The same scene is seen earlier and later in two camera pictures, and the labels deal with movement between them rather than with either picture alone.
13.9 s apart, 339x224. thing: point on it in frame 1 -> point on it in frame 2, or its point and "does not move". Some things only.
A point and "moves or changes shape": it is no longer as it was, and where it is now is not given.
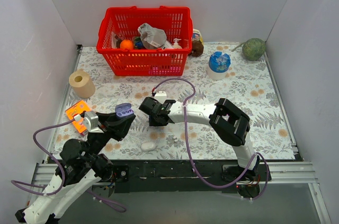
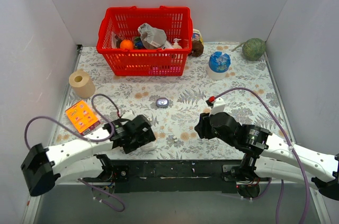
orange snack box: x=78 y=109 does not move
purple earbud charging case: x=124 y=109 moves or changes shape
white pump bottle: x=176 y=45 does not move
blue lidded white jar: x=218 y=65 does not move
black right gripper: x=154 y=110 -> x=202 y=127
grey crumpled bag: x=152 y=37 does not move
